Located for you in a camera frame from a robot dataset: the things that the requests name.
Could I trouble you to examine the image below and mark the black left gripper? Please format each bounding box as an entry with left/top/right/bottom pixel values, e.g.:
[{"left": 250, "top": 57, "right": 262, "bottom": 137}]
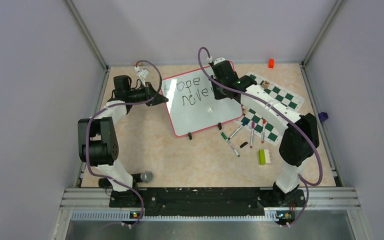
[{"left": 127, "top": 82, "right": 168, "bottom": 107}]

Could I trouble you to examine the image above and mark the pink framed whiteboard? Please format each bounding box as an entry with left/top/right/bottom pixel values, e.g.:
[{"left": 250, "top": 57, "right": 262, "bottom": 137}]
[{"left": 161, "top": 68, "right": 243, "bottom": 137}]

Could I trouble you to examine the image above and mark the black marker cap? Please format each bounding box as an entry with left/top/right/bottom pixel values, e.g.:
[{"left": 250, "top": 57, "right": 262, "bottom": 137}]
[{"left": 240, "top": 142, "right": 248, "bottom": 148}]

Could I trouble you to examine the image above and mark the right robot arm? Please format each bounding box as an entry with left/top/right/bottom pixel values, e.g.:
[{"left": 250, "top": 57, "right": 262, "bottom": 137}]
[{"left": 207, "top": 57, "right": 320, "bottom": 206}]

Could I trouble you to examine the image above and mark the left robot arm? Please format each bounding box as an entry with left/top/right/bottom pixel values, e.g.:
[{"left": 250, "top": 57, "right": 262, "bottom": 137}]
[{"left": 77, "top": 75, "right": 169, "bottom": 207}]

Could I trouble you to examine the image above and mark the blue capped marker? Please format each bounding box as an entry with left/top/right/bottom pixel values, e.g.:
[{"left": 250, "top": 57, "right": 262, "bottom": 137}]
[{"left": 228, "top": 120, "right": 249, "bottom": 140}]

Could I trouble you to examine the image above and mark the green capped marker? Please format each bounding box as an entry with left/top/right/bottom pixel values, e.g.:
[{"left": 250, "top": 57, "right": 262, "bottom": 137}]
[{"left": 220, "top": 132, "right": 240, "bottom": 157}]

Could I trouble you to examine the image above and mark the wooden block on chessboard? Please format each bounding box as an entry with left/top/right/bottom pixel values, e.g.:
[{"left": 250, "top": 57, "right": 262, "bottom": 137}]
[{"left": 261, "top": 80, "right": 271, "bottom": 89}]

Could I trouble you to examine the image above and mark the purple capped marker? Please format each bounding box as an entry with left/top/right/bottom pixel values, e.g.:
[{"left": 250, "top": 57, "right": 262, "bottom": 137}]
[{"left": 249, "top": 121, "right": 255, "bottom": 149}]

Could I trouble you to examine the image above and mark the red capped marker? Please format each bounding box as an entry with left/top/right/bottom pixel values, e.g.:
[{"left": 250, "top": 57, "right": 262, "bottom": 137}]
[{"left": 261, "top": 118, "right": 266, "bottom": 144}]

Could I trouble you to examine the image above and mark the orange block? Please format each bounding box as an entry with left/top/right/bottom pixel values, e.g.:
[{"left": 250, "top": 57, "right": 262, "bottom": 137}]
[{"left": 268, "top": 58, "right": 275, "bottom": 69}]

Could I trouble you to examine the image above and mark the green white chessboard mat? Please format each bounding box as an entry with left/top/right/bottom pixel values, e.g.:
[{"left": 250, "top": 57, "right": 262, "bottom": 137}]
[{"left": 235, "top": 71, "right": 305, "bottom": 146}]

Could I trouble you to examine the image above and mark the black microphone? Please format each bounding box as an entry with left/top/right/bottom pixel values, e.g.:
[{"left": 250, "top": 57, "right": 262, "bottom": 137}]
[{"left": 98, "top": 171, "right": 154, "bottom": 188}]

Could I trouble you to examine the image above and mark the green white lego block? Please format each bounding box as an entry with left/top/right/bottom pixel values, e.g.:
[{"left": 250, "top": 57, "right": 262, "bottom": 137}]
[{"left": 258, "top": 149, "right": 271, "bottom": 166}]

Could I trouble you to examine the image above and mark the purple block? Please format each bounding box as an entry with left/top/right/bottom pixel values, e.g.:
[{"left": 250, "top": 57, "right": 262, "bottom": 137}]
[{"left": 318, "top": 112, "right": 329, "bottom": 123}]

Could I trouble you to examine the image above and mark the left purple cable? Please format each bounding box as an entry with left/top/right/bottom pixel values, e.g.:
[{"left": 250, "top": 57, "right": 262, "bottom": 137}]
[{"left": 85, "top": 59, "right": 164, "bottom": 226}]

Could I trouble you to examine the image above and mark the purple cable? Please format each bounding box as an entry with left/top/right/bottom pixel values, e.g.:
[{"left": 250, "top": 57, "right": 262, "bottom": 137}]
[
  {"left": 85, "top": 59, "right": 164, "bottom": 226},
  {"left": 197, "top": 46, "right": 324, "bottom": 226}
]

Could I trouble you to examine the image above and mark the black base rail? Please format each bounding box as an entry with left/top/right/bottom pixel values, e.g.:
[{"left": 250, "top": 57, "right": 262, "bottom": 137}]
[{"left": 109, "top": 187, "right": 305, "bottom": 217}]

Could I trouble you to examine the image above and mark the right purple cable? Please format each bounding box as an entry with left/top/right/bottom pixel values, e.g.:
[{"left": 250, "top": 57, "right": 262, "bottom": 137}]
[{"left": 197, "top": 46, "right": 324, "bottom": 226}]

